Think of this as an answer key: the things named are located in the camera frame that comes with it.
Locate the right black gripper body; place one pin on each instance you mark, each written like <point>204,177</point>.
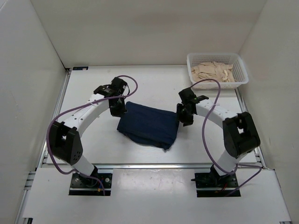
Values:
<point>184,116</point>

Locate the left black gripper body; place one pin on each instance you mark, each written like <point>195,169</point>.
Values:
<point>119,109</point>

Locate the dark blue denim trousers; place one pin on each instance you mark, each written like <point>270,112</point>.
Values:
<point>149,126</point>

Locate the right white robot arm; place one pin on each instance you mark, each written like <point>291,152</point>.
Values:
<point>239,131</point>

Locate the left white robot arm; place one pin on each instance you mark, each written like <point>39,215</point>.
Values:
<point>64,138</point>

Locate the small dark corner label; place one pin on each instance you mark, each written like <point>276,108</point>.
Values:
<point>80,68</point>

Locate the beige crumpled garment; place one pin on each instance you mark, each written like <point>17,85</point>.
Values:
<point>213,70</point>

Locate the white plastic basket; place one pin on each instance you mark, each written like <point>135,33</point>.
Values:
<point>239,73</point>

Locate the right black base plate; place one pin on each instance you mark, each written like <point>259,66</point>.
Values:
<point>207,188</point>

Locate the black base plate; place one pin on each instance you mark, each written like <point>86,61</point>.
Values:
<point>207,188</point>
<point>82,186</point>

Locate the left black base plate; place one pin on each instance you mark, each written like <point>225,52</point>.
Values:
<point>82,186</point>

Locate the aluminium rail frame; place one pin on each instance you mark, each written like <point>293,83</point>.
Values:
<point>149,186</point>

